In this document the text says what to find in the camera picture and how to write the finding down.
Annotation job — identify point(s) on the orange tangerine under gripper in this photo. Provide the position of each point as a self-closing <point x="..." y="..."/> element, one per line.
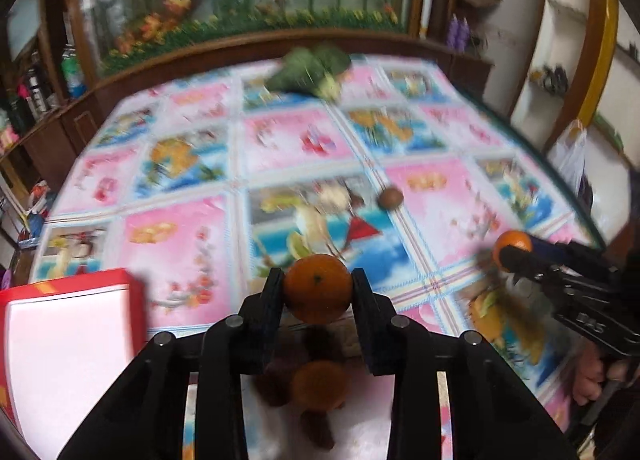
<point x="320" y="386"/>

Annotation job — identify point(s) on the dark red date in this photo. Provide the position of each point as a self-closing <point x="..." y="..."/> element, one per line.
<point x="316" y="427"/>

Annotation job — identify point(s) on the green plastic bottle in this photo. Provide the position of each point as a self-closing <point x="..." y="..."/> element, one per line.
<point x="72" y="72"/>

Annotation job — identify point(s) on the white plastic bag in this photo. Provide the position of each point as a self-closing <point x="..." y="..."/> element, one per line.
<point x="568" y="155"/>

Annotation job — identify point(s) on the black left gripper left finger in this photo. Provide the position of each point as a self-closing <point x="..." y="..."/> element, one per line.
<point x="141" y="415"/>

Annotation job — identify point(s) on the red white box lid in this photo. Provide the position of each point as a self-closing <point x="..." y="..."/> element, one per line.
<point x="63" y="343"/>

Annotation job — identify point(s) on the small orange tangerine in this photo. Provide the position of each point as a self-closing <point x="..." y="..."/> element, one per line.
<point x="517" y="239"/>

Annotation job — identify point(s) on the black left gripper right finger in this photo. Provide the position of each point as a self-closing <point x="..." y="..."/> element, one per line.
<point x="493" y="414"/>

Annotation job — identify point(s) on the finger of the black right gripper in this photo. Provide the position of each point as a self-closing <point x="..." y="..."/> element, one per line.
<point x="535" y="267"/>

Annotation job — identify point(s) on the person's right hand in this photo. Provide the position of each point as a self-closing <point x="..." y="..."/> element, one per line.
<point x="591" y="373"/>

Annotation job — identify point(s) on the purple bottles on shelf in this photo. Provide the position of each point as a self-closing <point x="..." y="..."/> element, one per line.
<point x="458" y="34"/>

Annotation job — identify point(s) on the round brown longan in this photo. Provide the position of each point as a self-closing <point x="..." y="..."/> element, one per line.
<point x="390" y="198"/>

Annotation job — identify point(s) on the dark wooden cabinet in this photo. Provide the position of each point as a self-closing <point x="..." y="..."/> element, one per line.
<point x="54" y="144"/>

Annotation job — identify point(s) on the green leafy vegetable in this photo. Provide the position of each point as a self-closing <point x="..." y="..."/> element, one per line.
<point x="313" y="72"/>

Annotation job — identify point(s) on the colourful fruit print tablecloth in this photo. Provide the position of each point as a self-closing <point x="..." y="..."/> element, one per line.
<point x="201" y="185"/>

